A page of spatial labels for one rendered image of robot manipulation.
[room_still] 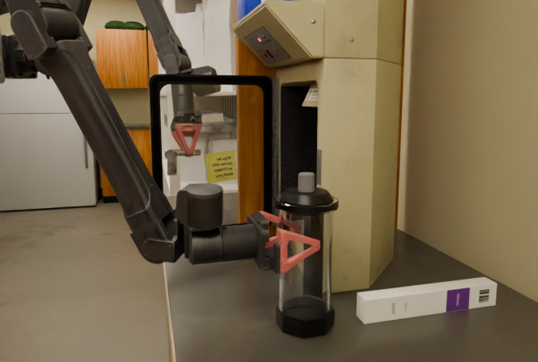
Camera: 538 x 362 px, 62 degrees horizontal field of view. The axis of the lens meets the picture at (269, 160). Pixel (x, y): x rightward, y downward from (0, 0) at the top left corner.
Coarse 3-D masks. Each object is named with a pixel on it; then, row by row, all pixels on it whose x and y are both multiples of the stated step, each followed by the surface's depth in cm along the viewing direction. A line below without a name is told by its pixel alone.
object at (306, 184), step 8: (304, 176) 74; (312, 176) 75; (304, 184) 74; (312, 184) 75; (288, 192) 74; (296, 192) 74; (304, 192) 74; (312, 192) 74; (320, 192) 74; (328, 192) 75; (288, 200) 73; (296, 200) 72; (304, 200) 72; (312, 200) 72; (320, 200) 72; (328, 200) 73
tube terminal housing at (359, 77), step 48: (336, 0) 83; (384, 0) 89; (336, 48) 85; (384, 48) 91; (336, 96) 86; (384, 96) 94; (336, 144) 87; (384, 144) 96; (336, 192) 89; (384, 192) 99; (336, 240) 90; (384, 240) 102; (336, 288) 92
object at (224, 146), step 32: (160, 96) 104; (192, 96) 107; (224, 96) 110; (256, 96) 113; (192, 128) 108; (224, 128) 111; (256, 128) 114; (192, 160) 109; (224, 160) 112; (256, 160) 115; (224, 192) 113; (256, 192) 116; (224, 224) 114
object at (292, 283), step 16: (288, 224) 73; (304, 224) 72; (320, 224) 73; (320, 240) 73; (288, 256) 74; (320, 256) 73; (288, 272) 74; (304, 272) 73; (320, 272) 74; (288, 288) 75; (304, 288) 74; (320, 288) 74; (288, 304) 75; (304, 304) 74; (320, 304) 75
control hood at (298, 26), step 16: (272, 0) 80; (256, 16) 88; (272, 16) 82; (288, 16) 81; (304, 16) 82; (320, 16) 83; (240, 32) 106; (272, 32) 89; (288, 32) 82; (304, 32) 83; (320, 32) 83; (288, 48) 89; (304, 48) 83; (320, 48) 84; (272, 64) 108; (288, 64) 102
